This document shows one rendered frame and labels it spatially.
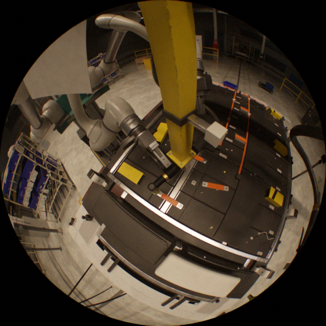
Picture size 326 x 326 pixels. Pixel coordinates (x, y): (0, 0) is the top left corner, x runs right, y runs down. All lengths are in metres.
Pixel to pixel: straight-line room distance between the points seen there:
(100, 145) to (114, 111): 0.18
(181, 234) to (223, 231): 0.21
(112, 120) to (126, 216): 0.42
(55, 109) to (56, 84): 0.77
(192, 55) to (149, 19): 0.09
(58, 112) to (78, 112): 0.60
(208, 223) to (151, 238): 0.28
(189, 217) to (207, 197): 0.14
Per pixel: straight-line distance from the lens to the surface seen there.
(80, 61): 0.28
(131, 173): 0.62
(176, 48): 0.17
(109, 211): 0.57
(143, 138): 0.38
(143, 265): 0.69
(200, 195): 0.57
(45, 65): 0.38
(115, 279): 1.10
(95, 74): 1.17
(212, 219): 0.58
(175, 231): 0.58
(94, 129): 0.51
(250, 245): 0.74
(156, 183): 0.42
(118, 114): 0.45
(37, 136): 1.08
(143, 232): 0.49
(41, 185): 2.59
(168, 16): 0.17
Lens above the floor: 1.56
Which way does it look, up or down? 63 degrees down
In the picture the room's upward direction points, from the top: 20 degrees counter-clockwise
